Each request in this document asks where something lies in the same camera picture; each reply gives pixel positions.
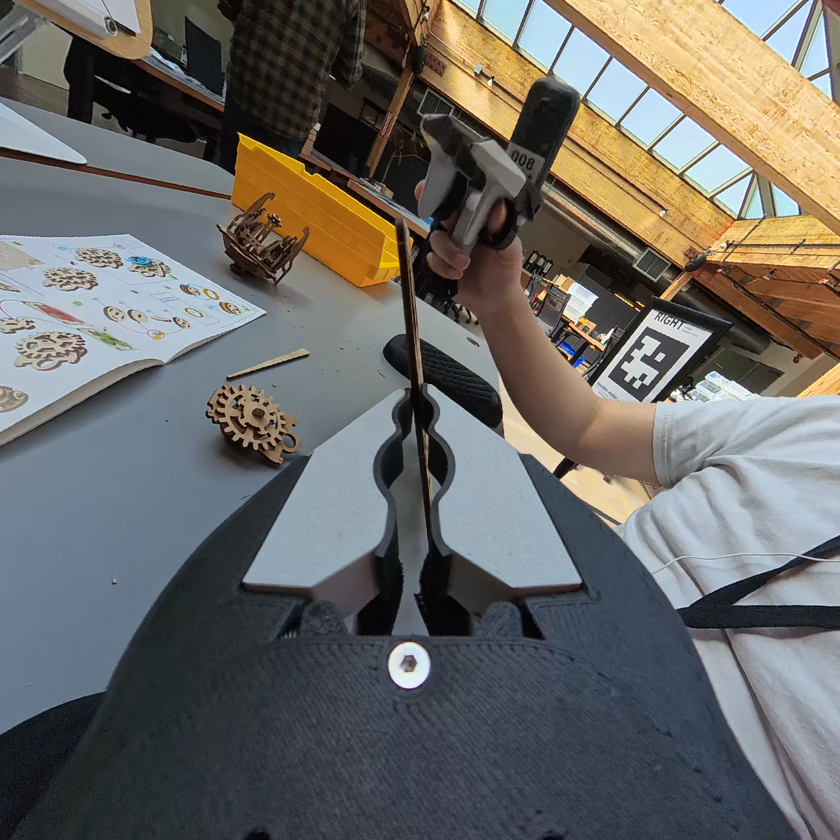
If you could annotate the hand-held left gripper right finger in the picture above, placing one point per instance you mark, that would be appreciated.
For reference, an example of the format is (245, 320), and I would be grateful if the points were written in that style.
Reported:
(505, 525)

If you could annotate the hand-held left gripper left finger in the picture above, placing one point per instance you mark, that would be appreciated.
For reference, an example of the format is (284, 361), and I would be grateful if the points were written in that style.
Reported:
(315, 525)

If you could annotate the tapered wooden stick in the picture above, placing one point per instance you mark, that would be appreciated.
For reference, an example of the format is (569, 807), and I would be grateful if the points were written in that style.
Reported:
(269, 364)

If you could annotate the laser-cut wooden parts sheet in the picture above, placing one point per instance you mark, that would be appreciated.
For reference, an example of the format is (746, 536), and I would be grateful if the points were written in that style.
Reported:
(413, 367)

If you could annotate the person's right forearm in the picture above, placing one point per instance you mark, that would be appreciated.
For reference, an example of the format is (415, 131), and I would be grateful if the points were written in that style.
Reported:
(558, 400)

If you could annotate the person's right hand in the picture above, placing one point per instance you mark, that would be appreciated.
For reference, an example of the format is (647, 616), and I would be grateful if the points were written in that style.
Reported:
(489, 279)

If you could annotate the wooden gear assembly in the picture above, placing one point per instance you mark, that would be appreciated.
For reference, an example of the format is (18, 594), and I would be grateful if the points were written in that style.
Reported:
(249, 420)

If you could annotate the black chair armrest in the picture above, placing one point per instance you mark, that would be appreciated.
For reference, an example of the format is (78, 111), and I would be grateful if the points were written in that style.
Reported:
(446, 377)

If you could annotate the framed marker sign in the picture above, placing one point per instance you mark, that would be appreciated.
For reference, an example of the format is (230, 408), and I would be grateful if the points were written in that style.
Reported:
(656, 361)

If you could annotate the white t-shirt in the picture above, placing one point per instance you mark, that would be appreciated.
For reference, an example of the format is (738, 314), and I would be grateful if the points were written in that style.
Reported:
(754, 472)

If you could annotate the yellow plastic bin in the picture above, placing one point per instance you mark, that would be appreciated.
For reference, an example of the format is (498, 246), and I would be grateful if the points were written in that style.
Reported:
(308, 203)

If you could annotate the illustrated instruction booklet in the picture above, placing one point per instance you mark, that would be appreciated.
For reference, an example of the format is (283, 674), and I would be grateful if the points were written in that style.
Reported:
(98, 354)

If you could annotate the wooden table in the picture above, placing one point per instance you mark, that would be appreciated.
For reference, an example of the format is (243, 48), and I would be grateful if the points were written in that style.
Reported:
(131, 46)

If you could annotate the white flat board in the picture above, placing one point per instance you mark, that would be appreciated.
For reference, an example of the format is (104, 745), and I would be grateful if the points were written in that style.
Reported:
(26, 138)

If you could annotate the unfinished wooden model frame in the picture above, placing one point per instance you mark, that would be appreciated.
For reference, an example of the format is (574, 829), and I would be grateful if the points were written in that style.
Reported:
(253, 246)

